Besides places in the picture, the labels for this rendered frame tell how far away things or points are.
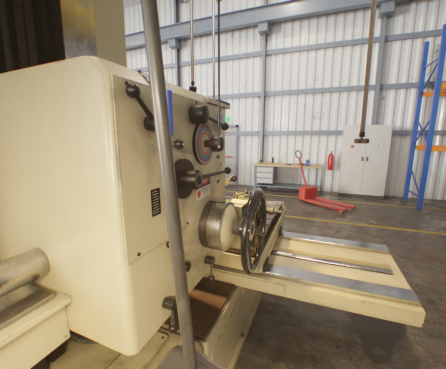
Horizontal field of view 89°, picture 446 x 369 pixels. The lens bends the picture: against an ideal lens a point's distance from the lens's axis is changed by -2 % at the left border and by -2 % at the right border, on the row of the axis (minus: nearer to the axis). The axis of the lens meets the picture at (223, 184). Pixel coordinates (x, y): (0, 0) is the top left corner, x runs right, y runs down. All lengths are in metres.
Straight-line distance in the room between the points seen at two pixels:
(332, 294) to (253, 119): 7.41
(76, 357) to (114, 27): 1.80
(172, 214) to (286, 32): 8.87
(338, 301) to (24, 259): 1.68
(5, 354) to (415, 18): 9.44
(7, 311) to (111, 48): 1.31
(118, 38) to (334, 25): 7.81
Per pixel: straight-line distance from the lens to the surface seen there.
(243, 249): 0.91
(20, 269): 0.96
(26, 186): 0.97
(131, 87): 0.64
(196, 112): 0.90
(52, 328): 1.03
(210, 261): 1.15
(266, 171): 7.68
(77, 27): 1.52
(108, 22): 1.68
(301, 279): 1.86
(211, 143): 0.96
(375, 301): 1.89
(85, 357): 1.64
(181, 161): 0.83
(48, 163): 0.85
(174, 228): 0.34
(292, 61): 8.77
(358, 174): 7.89
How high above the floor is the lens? 1.70
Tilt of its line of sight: 11 degrees down
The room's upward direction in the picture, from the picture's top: straight up
